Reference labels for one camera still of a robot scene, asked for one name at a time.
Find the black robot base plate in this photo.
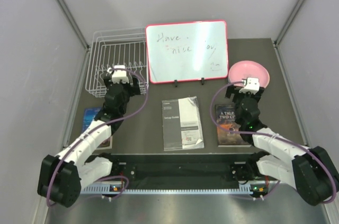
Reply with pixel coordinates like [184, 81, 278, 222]
[90, 154, 280, 189]

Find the pink plate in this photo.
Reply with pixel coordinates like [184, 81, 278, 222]
[228, 60, 270, 88]

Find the grey slotted cable duct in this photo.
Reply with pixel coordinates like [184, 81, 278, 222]
[81, 183, 265, 195]

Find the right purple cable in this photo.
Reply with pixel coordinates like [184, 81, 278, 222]
[210, 80, 337, 204]

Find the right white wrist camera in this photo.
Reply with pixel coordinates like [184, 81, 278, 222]
[239, 77, 260, 94]

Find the white wire dish rack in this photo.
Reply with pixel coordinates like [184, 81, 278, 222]
[85, 28, 149, 98]

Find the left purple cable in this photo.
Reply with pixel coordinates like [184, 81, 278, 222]
[46, 67, 149, 207]

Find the blue sunset cover book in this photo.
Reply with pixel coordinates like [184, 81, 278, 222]
[82, 107, 113, 150]

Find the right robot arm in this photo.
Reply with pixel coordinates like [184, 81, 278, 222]
[225, 85, 338, 206]

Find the black white setup guide booklet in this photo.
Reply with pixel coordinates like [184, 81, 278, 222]
[162, 96, 204, 151]

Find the red framed whiteboard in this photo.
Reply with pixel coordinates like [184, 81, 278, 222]
[145, 20, 229, 84]

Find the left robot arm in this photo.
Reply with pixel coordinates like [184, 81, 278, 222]
[37, 71, 144, 208]

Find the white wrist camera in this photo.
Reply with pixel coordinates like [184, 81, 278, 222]
[239, 77, 260, 94]
[107, 65, 130, 84]

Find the purple cable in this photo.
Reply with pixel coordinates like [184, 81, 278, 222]
[46, 67, 149, 207]
[210, 80, 337, 204]

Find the Tale of Two Cities book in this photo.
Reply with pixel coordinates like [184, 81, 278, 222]
[215, 104, 250, 147]

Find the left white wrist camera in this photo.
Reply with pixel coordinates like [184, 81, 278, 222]
[107, 65, 130, 84]

